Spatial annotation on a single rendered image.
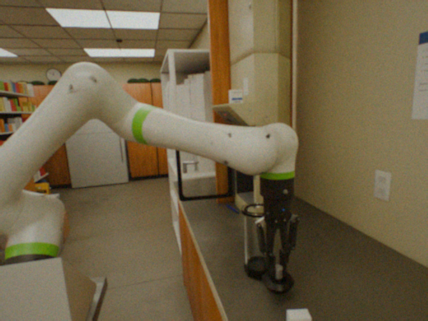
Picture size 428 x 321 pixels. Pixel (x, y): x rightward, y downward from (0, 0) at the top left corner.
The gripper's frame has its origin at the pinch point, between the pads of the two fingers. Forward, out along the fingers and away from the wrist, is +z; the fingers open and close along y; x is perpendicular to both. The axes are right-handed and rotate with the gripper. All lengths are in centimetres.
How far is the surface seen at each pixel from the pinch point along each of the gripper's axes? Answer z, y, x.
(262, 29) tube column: -76, -17, -45
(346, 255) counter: 10.3, -33.4, -12.0
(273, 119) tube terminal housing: -39, -21, -45
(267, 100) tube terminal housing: -48, -18, -45
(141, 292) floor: 104, 52, -148
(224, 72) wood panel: -65, -10, -82
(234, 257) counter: 10.2, 5.8, -23.5
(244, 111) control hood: -43, -8, -45
